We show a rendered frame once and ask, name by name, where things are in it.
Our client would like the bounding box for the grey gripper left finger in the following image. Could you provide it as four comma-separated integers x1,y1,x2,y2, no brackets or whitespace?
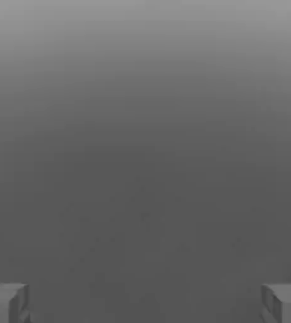
0,283,32,323

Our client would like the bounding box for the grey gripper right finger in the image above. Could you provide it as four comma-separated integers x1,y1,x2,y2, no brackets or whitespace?
260,283,291,323

